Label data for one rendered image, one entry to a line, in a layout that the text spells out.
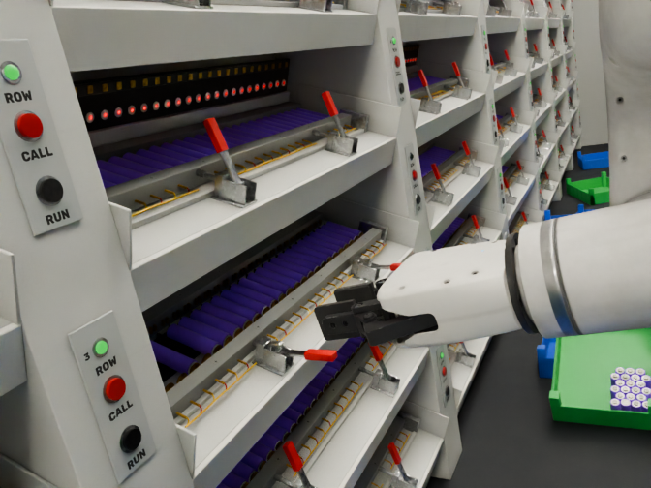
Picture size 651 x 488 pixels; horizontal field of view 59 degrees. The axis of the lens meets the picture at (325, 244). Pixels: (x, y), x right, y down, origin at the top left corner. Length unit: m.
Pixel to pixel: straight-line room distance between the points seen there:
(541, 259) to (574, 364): 1.08
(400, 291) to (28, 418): 0.28
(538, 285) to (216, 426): 0.34
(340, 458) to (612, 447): 0.65
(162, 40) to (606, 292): 0.40
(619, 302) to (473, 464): 0.91
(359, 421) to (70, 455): 0.53
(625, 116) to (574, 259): 0.13
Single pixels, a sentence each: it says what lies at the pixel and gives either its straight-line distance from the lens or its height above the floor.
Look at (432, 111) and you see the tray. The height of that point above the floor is 0.69.
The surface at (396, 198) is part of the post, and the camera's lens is 1.00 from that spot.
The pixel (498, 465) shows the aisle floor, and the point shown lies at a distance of 1.27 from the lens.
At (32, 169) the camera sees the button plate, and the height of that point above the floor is 0.77.
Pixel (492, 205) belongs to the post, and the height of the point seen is 0.37.
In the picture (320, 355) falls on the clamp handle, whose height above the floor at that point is 0.51.
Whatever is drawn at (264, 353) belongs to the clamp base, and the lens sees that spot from 0.66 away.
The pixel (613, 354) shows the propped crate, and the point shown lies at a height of 0.07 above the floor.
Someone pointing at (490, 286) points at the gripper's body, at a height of 0.63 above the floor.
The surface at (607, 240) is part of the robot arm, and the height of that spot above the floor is 0.66.
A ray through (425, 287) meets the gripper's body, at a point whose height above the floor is 0.63.
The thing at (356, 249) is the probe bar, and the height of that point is 0.53.
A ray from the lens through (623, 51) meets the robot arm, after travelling 0.40.
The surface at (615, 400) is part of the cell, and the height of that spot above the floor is 0.07.
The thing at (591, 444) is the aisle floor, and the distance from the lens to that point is 1.33.
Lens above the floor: 0.78
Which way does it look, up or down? 15 degrees down
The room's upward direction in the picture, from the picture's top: 11 degrees counter-clockwise
